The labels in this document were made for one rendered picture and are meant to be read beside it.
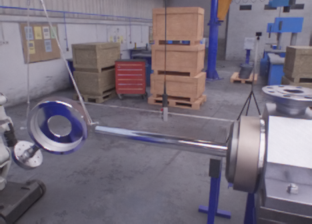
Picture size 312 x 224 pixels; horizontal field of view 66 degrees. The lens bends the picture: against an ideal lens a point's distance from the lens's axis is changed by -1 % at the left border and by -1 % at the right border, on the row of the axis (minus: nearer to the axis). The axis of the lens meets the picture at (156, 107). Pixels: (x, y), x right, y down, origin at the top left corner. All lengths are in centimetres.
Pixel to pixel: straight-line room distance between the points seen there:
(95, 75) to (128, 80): 77
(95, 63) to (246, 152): 502
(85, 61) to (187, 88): 244
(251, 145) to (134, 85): 499
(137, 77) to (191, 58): 141
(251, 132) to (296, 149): 19
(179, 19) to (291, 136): 450
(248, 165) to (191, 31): 438
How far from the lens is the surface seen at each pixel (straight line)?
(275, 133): 111
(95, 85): 593
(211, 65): 868
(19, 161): 174
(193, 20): 531
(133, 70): 588
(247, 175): 116
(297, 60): 535
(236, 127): 121
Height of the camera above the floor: 168
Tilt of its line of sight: 18 degrees down
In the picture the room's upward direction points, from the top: straight up
